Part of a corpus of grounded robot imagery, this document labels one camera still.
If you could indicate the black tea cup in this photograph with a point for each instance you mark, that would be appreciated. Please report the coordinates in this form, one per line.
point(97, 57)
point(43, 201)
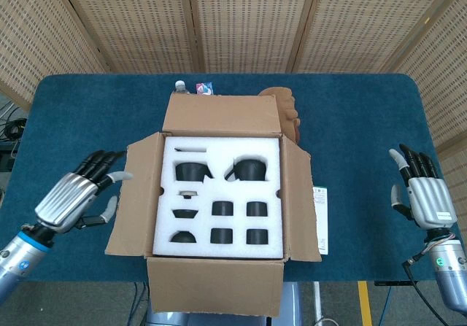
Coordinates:
point(257, 209)
point(257, 236)
point(222, 236)
point(223, 208)

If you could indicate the black tea pitcher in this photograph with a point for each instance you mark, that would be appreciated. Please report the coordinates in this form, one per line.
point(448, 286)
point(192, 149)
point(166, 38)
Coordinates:
point(189, 172)

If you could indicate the cardboard box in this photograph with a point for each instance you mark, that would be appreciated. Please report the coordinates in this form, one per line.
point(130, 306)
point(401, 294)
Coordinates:
point(215, 289)

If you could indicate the black teapot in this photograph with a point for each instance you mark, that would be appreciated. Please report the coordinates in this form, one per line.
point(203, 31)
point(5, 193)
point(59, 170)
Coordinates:
point(250, 169)

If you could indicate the woven bamboo folding screen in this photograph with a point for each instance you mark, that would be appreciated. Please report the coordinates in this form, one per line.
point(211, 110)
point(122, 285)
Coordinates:
point(248, 23)

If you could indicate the brown plush toy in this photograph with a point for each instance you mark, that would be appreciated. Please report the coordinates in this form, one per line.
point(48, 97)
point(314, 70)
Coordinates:
point(292, 122)

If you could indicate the black flared tea bowl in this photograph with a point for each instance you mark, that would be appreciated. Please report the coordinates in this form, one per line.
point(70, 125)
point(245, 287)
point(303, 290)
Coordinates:
point(185, 213)

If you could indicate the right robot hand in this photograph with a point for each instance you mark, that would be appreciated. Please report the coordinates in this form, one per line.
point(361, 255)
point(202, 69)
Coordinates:
point(432, 202)

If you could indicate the thin black tea tool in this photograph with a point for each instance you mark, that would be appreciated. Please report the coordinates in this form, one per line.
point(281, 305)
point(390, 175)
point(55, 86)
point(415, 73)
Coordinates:
point(189, 150)

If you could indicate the black domed tea bowl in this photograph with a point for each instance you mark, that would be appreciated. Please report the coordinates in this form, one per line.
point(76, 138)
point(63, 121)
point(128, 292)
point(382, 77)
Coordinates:
point(183, 237)

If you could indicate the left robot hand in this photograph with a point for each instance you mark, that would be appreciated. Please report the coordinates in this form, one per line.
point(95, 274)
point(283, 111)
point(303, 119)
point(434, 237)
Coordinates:
point(63, 202)

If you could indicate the clear plastic water bottle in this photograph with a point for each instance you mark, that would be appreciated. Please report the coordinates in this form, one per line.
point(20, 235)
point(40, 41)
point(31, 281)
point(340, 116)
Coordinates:
point(180, 85)

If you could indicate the white foam insert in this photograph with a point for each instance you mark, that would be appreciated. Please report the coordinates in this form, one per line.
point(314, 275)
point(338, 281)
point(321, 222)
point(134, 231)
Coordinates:
point(219, 187)

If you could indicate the blue cookie box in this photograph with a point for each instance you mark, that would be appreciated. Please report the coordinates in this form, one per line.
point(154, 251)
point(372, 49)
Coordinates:
point(204, 88)

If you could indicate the grey round tea strainer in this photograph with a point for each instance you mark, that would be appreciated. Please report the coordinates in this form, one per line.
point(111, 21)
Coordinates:
point(188, 194)

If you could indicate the black bracket under table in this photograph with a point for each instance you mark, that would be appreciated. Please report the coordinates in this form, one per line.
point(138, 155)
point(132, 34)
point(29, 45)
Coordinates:
point(396, 283)

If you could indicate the blue table mat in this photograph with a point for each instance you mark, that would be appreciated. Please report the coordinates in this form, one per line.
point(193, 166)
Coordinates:
point(73, 114)

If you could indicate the white table leg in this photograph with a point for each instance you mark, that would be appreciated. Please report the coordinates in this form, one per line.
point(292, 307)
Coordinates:
point(317, 300)

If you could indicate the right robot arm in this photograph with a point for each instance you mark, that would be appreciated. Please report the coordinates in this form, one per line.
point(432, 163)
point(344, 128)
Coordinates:
point(450, 278)

